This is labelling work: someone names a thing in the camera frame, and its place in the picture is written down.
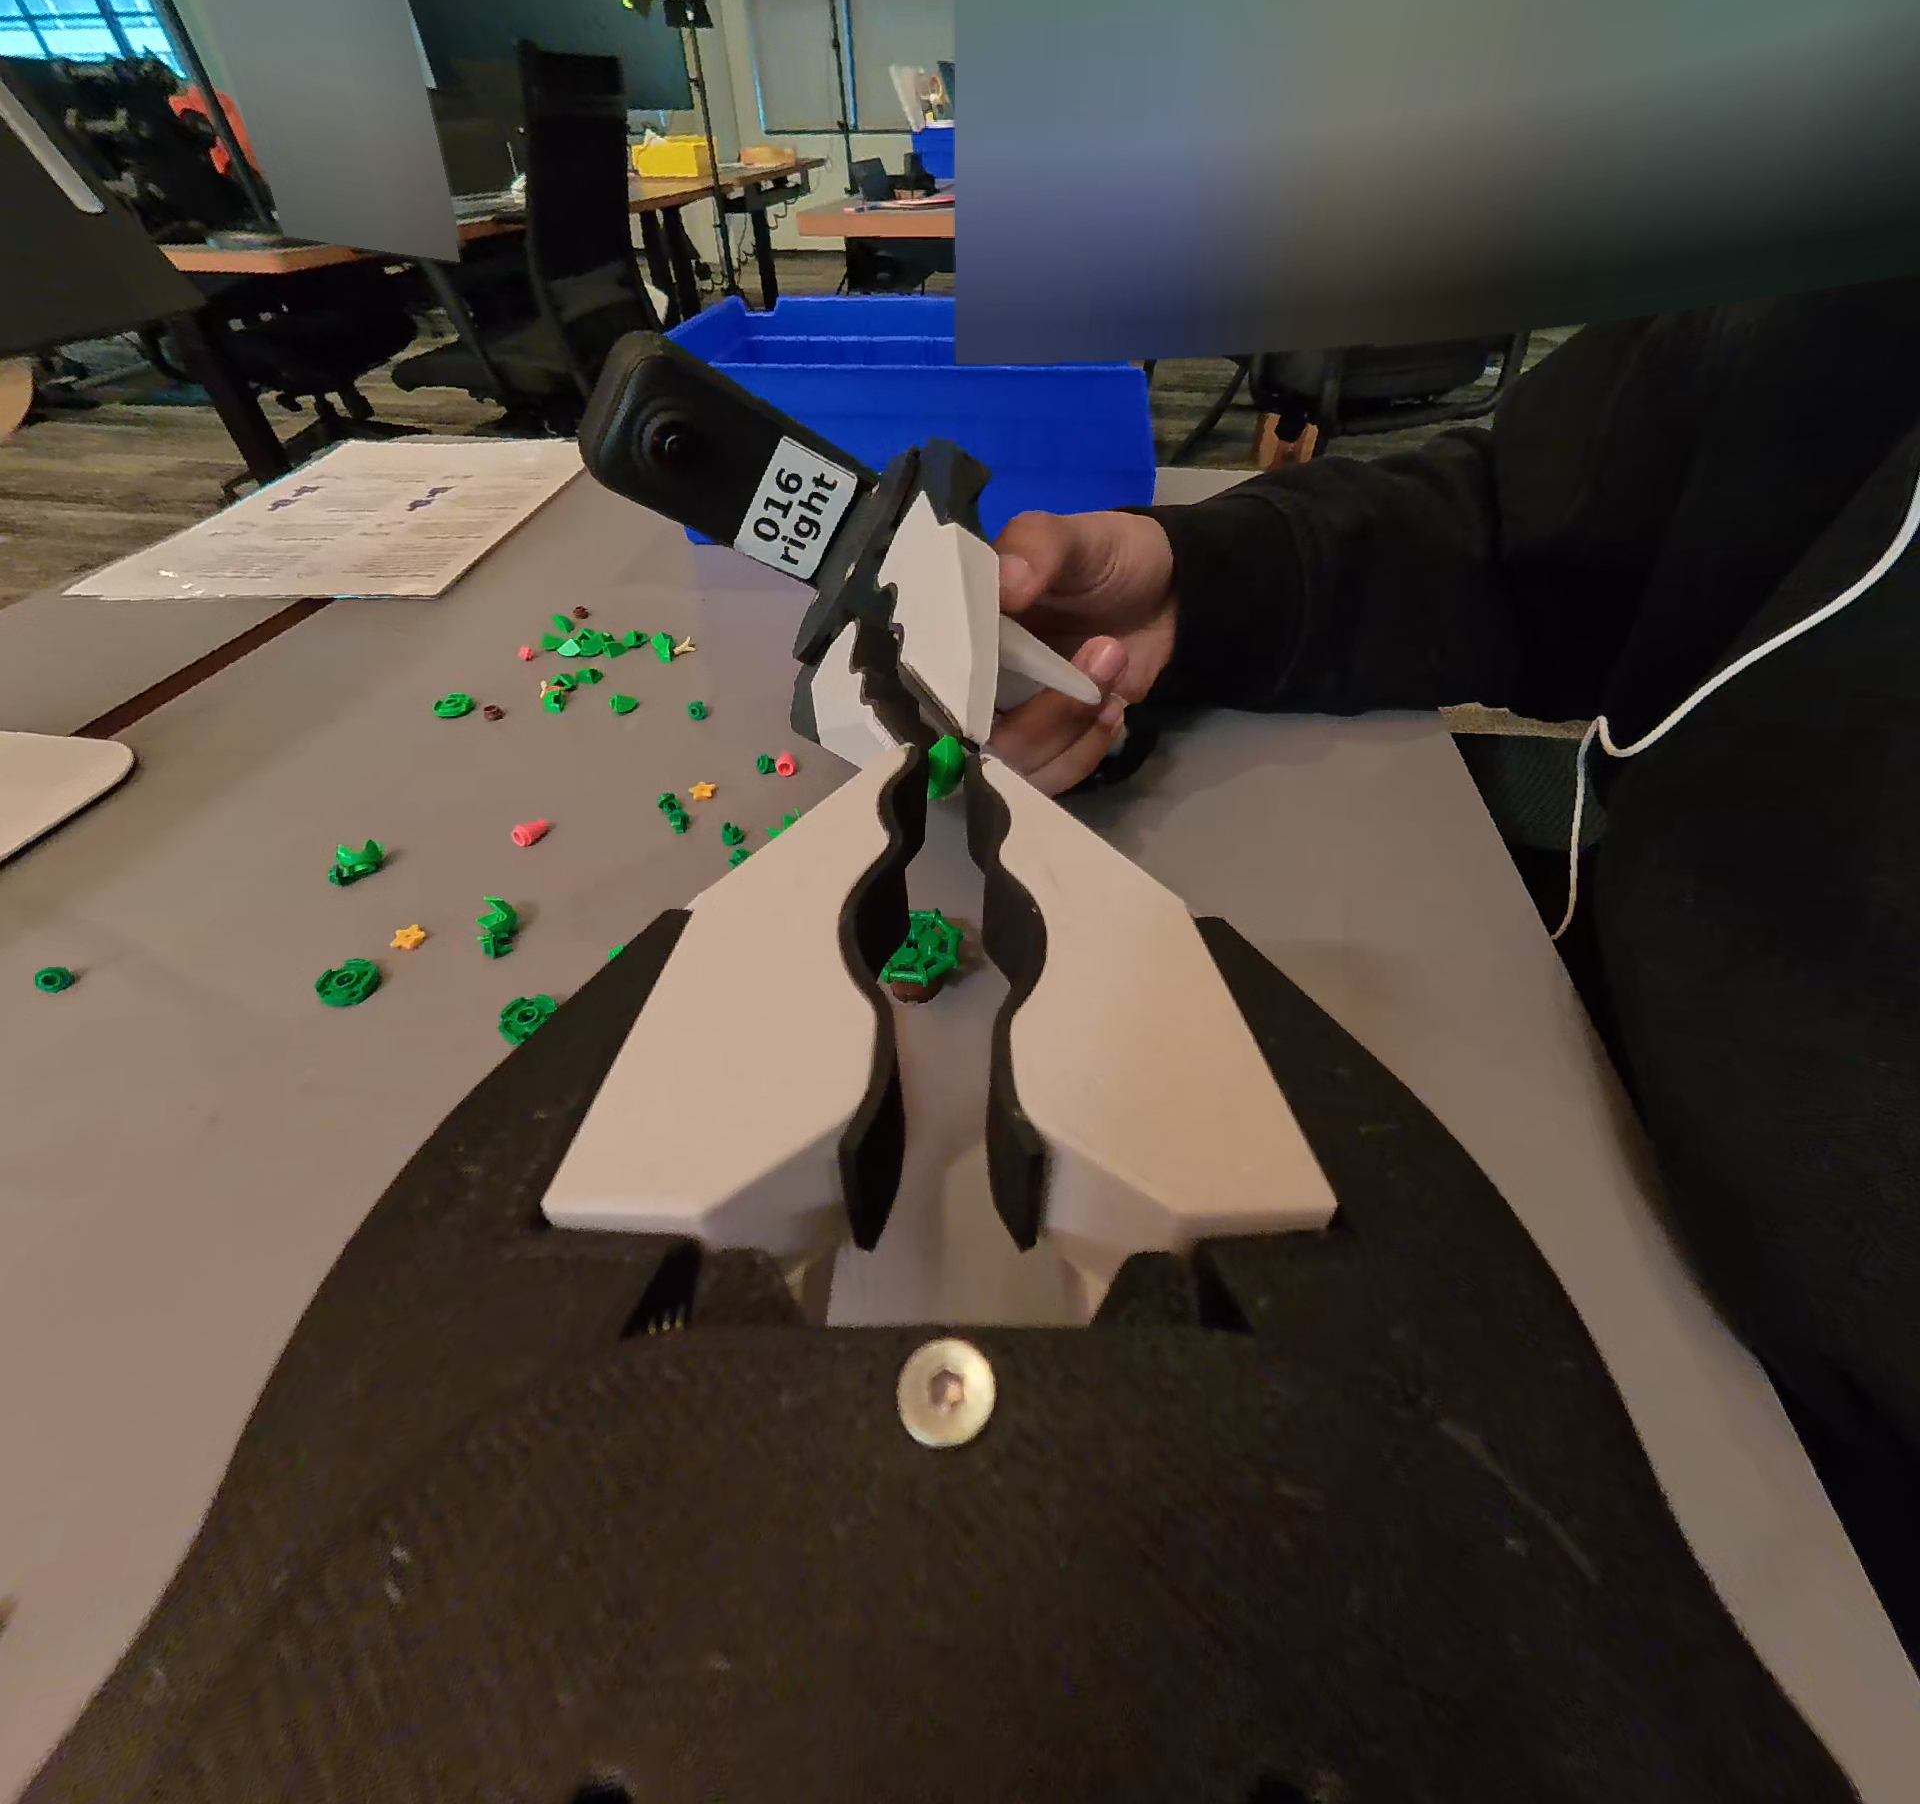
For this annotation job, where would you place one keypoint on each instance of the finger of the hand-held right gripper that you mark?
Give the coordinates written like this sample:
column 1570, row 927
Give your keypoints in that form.
column 951, row 619
column 840, row 718

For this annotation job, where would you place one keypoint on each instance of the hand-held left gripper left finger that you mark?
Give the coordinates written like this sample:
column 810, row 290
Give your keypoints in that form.
column 720, row 1069

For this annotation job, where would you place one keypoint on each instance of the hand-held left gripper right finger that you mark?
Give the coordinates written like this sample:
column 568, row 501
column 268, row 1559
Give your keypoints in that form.
column 1170, row 1069

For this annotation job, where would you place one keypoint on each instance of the pile of green leaf pieces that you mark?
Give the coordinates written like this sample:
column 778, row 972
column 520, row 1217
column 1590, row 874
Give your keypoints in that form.
column 601, row 643

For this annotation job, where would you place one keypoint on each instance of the person's right forearm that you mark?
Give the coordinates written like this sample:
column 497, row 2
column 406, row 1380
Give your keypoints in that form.
column 1425, row 574

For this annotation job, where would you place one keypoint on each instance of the person's right hand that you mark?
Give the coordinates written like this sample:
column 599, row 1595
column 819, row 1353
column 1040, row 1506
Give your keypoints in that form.
column 1096, row 588

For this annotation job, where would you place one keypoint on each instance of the blue plastic bin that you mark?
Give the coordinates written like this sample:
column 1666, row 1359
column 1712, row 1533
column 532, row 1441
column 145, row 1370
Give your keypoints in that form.
column 899, row 392

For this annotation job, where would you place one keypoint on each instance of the brown pot piece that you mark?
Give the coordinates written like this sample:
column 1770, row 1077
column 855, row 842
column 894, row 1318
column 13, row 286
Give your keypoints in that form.
column 914, row 993

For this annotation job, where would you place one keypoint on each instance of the green web plate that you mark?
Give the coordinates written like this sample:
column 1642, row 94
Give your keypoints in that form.
column 919, row 946

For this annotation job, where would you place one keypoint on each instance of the black office chair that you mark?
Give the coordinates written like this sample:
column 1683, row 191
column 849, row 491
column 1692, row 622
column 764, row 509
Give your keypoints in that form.
column 315, row 334
column 578, row 215

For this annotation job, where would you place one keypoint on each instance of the green crown leaf piece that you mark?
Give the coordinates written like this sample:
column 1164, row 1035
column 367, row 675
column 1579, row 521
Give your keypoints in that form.
column 495, row 927

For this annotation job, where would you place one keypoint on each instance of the small yellow bin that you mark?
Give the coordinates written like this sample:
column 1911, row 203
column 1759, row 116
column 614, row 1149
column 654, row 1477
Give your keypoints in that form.
column 672, row 156

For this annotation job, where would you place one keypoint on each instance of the laminated instruction sheet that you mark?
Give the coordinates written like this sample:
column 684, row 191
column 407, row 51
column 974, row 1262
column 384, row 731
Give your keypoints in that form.
column 345, row 514

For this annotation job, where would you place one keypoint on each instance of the studio light on stand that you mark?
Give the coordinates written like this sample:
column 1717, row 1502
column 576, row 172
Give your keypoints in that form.
column 677, row 49

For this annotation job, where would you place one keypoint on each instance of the green spiky leaf piece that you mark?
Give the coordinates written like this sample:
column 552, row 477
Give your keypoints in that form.
column 355, row 862

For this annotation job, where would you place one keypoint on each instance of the grey partition panel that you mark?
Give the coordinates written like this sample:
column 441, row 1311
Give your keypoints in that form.
column 330, row 80

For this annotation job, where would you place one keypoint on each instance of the person's black clothed torso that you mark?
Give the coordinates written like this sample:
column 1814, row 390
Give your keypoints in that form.
column 1770, row 1009

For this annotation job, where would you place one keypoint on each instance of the white book stand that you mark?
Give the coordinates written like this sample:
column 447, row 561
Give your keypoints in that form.
column 43, row 783

